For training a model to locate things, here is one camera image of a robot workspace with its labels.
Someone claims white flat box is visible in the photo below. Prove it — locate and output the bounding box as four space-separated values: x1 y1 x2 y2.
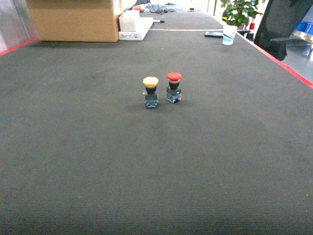
118 10 153 41

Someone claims green potted plant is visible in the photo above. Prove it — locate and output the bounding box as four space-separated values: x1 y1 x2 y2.
221 0 262 27

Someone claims white paper cup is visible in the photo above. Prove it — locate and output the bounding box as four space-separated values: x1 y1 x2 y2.
222 25 238 46

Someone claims brown cardboard box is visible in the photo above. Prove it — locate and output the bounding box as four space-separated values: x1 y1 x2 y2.
26 0 123 42

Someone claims yellow mushroom push button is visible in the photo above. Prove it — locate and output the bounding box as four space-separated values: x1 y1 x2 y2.
143 76 159 108

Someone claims black phone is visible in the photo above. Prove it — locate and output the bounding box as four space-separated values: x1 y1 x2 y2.
204 32 224 38

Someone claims black office chair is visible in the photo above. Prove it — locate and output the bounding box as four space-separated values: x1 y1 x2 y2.
254 0 313 61

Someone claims red mushroom push button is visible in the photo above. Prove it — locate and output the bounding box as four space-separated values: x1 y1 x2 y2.
166 72 182 104

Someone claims dark grey table mat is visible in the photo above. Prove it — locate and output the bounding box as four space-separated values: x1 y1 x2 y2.
0 12 313 235

